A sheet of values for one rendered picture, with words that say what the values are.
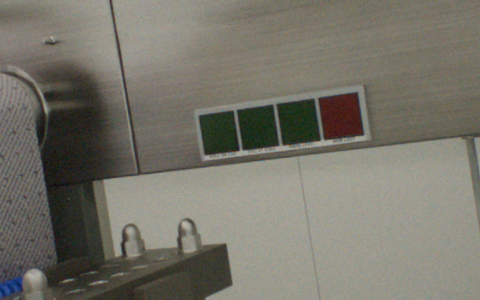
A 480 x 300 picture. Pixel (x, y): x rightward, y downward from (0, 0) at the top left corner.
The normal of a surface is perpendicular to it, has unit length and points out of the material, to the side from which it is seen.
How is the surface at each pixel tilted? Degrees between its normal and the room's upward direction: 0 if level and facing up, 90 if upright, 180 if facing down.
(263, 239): 90
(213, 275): 90
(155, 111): 90
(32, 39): 90
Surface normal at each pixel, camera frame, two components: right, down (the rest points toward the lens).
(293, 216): -0.48, 0.12
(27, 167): 0.86, -0.11
